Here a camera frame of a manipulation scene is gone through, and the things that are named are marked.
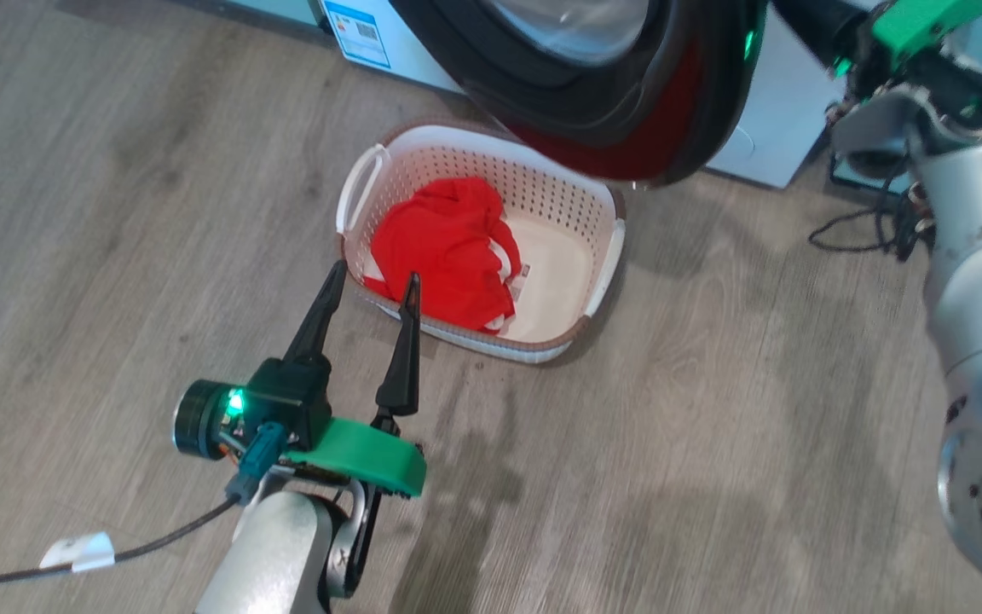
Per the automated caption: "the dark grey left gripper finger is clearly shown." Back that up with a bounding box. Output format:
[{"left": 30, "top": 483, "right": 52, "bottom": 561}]
[
  {"left": 374, "top": 272, "right": 422, "bottom": 420},
  {"left": 283, "top": 259, "right": 349, "bottom": 361}
]

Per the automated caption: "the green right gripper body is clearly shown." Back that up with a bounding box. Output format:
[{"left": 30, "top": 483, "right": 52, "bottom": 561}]
[{"left": 771, "top": 0, "right": 982, "bottom": 96}]

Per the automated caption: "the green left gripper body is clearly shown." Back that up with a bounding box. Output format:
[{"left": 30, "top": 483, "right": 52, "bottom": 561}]
[{"left": 173, "top": 380, "right": 427, "bottom": 499}]

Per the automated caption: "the red garment with white stripes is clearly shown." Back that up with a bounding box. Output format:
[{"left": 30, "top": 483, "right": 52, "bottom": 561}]
[{"left": 363, "top": 177, "right": 524, "bottom": 333}]

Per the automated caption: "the dark round washing machine door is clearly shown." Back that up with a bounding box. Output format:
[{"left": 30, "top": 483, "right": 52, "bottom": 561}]
[{"left": 389, "top": 0, "right": 771, "bottom": 188}]

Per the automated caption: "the white perforated laundry basket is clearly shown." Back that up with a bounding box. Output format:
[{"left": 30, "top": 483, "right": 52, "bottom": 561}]
[{"left": 336, "top": 122, "right": 628, "bottom": 366}]

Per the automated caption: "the white washing machine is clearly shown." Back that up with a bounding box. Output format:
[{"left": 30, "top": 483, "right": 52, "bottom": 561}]
[{"left": 312, "top": 0, "right": 837, "bottom": 190}]

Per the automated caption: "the blue energy label sticker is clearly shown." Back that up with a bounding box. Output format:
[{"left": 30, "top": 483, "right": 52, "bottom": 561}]
[{"left": 321, "top": 0, "right": 391, "bottom": 69}]

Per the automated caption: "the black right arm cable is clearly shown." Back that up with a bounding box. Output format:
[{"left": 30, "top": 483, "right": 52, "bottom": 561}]
[{"left": 808, "top": 149, "right": 937, "bottom": 264}]

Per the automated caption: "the white cable tag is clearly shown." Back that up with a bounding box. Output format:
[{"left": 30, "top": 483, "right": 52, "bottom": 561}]
[{"left": 39, "top": 532, "right": 116, "bottom": 573}]

